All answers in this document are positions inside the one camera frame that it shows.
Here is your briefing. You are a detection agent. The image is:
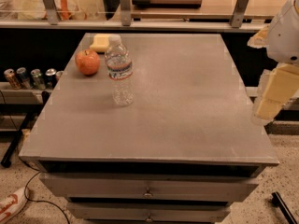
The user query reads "lower drawer knob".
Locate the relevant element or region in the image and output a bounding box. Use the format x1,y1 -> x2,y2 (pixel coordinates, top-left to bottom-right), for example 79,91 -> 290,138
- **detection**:
145,213 -> 153,223

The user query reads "red soda can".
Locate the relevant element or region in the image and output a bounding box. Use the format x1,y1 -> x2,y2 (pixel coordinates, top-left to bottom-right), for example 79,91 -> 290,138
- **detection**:
55,71 -> 64,81

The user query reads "black stand leg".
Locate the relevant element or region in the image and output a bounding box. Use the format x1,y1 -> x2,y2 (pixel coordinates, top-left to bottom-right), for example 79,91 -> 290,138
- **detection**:
1,91 -> 50,168

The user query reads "dark silver soda can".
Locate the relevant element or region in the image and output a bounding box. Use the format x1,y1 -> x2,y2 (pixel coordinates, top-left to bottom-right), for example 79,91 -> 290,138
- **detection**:
45,68 -> 57,88

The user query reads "metal bracket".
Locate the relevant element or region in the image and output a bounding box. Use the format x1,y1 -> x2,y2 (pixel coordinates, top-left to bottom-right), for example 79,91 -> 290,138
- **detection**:
43,0 -> 60,25
230,0 -> 249,28
120,0 -> 132,26

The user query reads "red apple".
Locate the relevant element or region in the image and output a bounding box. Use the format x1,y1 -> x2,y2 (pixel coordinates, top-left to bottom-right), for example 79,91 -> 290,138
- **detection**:
75,49 -> 100,76

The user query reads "left metal bracket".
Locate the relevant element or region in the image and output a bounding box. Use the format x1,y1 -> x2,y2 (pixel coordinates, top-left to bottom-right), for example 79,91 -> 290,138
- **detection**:
43,0 -> 60,25

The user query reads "drawer knob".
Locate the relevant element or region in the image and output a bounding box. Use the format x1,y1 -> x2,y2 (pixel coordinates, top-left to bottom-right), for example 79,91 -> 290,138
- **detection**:
143,188 -> 153,198
145,213 -> 153,223

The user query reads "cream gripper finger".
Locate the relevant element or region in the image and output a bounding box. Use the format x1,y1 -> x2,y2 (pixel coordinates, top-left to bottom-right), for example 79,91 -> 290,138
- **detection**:
247,25 -> 269,49
251,63 -> 299,126

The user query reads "blue silver soda can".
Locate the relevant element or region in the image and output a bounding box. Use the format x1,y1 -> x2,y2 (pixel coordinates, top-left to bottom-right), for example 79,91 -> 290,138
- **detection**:
17,67 -> 32,90

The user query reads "white orange plastic bag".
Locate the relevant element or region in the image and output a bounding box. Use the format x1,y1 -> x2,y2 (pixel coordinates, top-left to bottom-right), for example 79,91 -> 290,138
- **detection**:
13,0 -> 106,21

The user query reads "black floor cable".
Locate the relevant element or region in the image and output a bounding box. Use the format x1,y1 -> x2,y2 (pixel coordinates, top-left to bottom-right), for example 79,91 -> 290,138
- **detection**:
18,157 -> 71,224

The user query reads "upper drawer knob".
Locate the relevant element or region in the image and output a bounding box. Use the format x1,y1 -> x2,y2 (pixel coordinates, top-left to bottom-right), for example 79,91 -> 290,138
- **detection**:
143,188 -> 153,198

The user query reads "black bar on floor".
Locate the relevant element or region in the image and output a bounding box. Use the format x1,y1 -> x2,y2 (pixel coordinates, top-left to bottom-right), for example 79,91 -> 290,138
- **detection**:
272,191 -> 298,224

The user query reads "green soda can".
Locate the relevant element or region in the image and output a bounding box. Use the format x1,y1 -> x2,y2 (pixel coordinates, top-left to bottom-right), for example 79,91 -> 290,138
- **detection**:
31,69 -> 46,91

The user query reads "clear plastic water bottle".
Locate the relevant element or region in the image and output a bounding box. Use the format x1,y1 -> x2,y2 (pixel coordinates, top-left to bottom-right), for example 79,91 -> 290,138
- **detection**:
105,35 -> 134,106

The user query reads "orange soda can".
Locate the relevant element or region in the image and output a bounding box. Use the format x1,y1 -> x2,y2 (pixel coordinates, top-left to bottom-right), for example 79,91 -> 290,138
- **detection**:
4,68 -> 21,90

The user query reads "middle metal bracket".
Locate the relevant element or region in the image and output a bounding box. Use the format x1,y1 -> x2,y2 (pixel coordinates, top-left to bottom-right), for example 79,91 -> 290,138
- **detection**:
120,0 -> 132,26

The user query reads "yellow sponge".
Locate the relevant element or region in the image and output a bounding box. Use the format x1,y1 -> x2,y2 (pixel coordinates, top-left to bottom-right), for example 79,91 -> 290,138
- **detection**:
90,34 -> 111,53

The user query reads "grey drawer cabinet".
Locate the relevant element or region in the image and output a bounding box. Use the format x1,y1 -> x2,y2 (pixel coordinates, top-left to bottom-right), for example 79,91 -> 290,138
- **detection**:
21,34 -> 278,224

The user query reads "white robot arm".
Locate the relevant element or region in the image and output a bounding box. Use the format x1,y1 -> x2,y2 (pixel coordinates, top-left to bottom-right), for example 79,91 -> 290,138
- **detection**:
248,0 -> 299,125

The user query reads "right metal bracket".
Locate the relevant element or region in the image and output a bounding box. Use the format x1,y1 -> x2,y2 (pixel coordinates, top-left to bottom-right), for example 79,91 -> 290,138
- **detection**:
230,0 -> 249,28

